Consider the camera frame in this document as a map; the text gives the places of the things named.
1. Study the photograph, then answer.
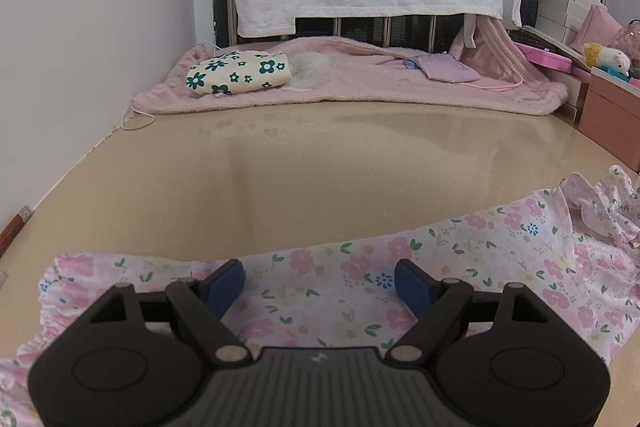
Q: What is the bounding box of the brown-pink box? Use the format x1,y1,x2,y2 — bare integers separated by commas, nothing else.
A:
577,67,640,172

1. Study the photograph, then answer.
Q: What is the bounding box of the pink fuzzy blanket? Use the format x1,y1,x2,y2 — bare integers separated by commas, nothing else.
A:
134,14,570,116

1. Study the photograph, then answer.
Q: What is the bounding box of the yellow and white plush toy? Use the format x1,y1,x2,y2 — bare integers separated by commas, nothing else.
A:
584,42,632,78

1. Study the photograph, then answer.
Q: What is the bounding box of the pink cable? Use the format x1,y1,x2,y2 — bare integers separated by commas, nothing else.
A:
470,74,526,94

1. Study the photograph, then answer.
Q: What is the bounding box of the grey fluffy pompom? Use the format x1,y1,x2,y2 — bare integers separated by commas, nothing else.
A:
290,53,337,88

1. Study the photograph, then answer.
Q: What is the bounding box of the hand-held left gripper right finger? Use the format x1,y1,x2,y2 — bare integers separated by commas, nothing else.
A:
387,258,553,365

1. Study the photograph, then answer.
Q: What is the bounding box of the white cable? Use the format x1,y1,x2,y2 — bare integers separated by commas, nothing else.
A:
121,98,157,131

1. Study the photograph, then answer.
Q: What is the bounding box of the black notebook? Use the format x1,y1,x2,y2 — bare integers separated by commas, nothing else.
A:
509,26,576,58

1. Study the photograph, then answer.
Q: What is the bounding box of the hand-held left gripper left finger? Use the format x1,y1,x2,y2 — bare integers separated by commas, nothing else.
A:
87,258,253,365

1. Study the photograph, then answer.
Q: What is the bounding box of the purple pouch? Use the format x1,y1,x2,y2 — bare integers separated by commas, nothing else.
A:
415,54,481,84

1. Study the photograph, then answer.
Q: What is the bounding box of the pink cushion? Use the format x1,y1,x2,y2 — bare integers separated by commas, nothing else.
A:
577,4,626,46

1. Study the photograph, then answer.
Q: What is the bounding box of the pink floral garment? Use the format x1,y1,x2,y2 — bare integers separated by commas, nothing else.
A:
0,164,640,427

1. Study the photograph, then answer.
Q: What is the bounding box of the cream pouch with green flowers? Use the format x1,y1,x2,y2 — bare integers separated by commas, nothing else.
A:
186,50,293,96

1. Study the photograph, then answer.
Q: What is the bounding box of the red wooden bar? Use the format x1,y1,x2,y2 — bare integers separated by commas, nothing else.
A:
0,205,32,253

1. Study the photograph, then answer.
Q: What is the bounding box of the stack of white boxes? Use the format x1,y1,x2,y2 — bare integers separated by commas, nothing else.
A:
537,0,608,45

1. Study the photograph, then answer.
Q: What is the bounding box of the pink flat case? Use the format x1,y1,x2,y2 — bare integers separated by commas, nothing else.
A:
515,43,573,72

